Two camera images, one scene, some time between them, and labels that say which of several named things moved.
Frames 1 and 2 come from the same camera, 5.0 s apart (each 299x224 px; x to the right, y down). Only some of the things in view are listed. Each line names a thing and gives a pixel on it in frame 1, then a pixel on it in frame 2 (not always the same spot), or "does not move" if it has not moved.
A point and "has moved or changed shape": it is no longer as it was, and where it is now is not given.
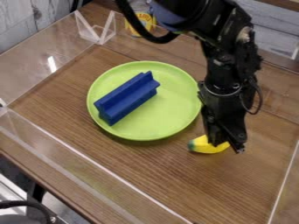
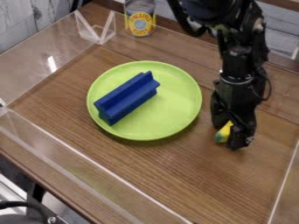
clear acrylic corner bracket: (96, 33) does not move
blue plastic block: (127, 97) does not move
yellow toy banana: (200, 145) has moved or changed shape
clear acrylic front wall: (51, 185) does not move
